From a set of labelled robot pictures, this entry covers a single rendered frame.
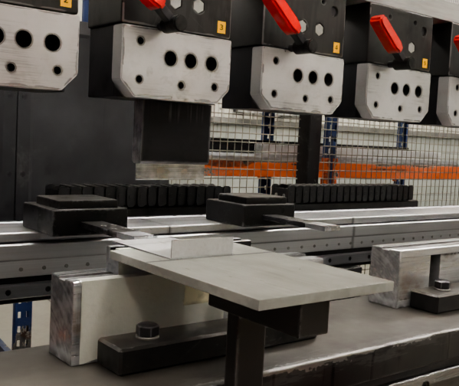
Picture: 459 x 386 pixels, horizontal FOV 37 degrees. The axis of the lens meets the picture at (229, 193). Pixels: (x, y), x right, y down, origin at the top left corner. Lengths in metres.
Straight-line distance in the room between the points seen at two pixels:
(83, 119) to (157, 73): 0.58
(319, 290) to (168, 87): 0.30
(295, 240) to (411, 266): 0.26
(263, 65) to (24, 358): 0.45
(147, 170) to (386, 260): 0.48
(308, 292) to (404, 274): 0.54
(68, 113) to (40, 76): 0.62
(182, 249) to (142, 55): 0.22
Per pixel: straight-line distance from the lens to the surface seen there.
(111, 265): 0.83
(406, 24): 1.10
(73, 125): 1.35
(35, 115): 1.32
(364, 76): 1.03
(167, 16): 0.76
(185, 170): 0.86
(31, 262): 1.04
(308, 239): 1.35
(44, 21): 0.73
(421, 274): 1.20
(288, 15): 0.87
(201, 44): 0.83
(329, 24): 0.97
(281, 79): 0.90
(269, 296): 0.61
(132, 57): 0.77
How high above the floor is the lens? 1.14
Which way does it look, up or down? 5 degrees down
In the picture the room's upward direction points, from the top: 3 degrees clockwise
